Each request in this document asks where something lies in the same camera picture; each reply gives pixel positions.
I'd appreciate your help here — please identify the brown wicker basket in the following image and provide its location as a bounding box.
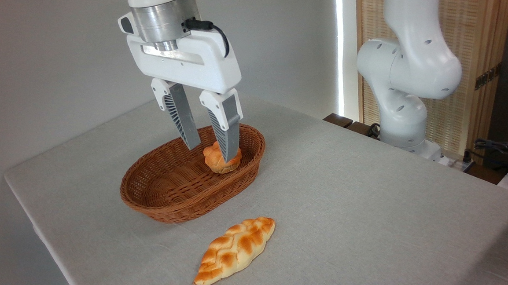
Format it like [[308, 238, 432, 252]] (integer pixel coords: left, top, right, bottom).
[[117, 122, 270, 226]]

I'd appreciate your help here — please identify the black metal screen hinge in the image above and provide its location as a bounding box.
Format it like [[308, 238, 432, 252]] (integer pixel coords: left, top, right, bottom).
[[473, 63, 503, 91]]

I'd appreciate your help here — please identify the light grey tablecloth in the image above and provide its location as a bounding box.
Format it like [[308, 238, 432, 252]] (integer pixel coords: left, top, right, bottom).
[[0, 72, 508, 285]]

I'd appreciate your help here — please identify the black cable bundle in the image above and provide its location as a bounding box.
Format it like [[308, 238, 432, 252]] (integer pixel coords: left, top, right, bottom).
[[475, 137, 508, 178]]

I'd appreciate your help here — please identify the bamboo and wood screen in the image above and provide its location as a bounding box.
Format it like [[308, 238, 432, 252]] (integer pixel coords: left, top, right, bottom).
[[353, 0, 508, 172]]

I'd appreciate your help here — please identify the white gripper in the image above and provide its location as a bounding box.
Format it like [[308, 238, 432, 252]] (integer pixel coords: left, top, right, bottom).
[[126, 27, 247, 168]]

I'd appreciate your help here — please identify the white power strip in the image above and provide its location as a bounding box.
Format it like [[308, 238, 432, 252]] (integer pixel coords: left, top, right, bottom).
[[440, 149, 477, 174]]

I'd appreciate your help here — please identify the long braided bread loaf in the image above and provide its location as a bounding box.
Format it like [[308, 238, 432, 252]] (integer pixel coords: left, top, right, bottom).
[[190, 216, 280, 285]]

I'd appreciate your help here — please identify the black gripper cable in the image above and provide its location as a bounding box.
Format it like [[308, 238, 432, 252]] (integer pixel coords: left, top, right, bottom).
[[184, 16, 231, 60]]

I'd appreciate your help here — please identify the round knotted bread roll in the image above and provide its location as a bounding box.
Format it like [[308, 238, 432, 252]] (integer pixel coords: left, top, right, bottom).
[[202, 139, 243, 175]]

